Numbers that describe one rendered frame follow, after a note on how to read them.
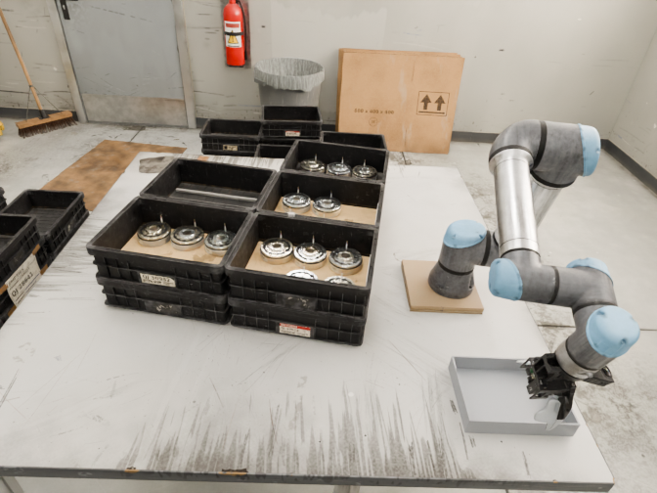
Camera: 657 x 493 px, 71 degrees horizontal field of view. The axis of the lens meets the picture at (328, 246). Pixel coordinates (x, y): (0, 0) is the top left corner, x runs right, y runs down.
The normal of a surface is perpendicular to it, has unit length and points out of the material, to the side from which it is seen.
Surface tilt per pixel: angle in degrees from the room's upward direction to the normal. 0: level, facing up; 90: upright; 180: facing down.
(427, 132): 73
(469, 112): 90
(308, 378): 0
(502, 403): 0
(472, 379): 0
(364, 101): 77
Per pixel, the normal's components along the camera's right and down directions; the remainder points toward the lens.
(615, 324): 0.07, -0.60
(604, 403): 0.06, -0.81
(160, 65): 0.00, 0.59
